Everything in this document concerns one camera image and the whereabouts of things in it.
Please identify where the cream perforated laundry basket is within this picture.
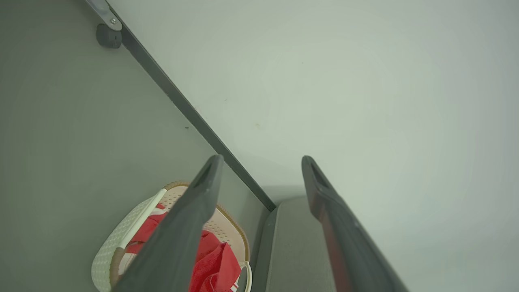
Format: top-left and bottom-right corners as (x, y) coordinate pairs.
(91, 181), (253, 292)

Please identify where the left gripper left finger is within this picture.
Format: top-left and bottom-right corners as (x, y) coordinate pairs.
(112, 155), (225, 292)

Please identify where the silver metal bracket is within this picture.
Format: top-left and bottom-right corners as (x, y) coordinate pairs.
(85, 0), (123, 32)

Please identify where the red jersey with white stripes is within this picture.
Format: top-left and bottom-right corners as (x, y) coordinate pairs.
(119, 204), (169, 276)

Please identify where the dark grey baseboard strip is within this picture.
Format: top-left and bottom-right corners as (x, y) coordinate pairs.
(106, 0), (277, 212)

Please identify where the red cloth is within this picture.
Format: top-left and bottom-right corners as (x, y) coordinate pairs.
(189, 230), (242, 292)

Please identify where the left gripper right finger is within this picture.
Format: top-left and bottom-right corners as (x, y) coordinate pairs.
(301, 155), (409, 292)

